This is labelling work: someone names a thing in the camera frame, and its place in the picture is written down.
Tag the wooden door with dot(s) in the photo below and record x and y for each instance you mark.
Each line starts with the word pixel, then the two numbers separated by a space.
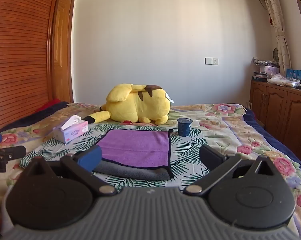
pixel 63 55

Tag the wooden cabinet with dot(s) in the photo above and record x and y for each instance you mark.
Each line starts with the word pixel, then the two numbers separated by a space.
pixel 278 105

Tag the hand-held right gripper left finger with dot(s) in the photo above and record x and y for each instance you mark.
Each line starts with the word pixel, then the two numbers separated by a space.
pixel 92 159

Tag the purple towel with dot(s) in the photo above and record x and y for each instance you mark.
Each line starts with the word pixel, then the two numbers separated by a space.
pixel 138 147

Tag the blue packaging boxes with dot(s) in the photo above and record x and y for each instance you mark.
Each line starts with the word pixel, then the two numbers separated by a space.
pixel 294 74

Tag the dark blue cup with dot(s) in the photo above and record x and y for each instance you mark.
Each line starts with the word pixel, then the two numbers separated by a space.
pixel 184 128

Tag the dark red folded blanket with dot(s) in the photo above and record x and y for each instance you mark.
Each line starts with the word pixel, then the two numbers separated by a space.
pixel 40 111

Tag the grey towel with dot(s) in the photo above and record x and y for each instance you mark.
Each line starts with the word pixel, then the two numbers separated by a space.
pixel 138 173

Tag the floral folded cloth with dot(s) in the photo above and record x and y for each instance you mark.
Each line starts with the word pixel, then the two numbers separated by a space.
pixel 281 79

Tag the stack of boxes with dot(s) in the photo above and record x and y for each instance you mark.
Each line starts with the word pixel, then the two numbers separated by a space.
pixel 265 71

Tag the navy bed sheet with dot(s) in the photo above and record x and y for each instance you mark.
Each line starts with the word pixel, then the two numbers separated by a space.
pixel 278 142

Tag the white pink tissue box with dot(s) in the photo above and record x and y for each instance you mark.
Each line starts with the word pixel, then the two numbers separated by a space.
pixel 70 131

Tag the yellow plush toy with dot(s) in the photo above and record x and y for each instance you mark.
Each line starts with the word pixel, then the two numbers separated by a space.
pixel 138 102

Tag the patterned beige curtain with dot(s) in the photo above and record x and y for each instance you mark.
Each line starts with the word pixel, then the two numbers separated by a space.
pixel 279 25

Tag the slatted wooden wardrobe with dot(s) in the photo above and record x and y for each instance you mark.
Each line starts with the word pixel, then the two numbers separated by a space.
pixel 18 55

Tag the white wall socket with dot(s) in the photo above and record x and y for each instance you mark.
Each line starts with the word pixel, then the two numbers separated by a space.
pixel 211 61

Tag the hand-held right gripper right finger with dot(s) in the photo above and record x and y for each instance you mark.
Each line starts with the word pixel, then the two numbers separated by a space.
pixel 210 157

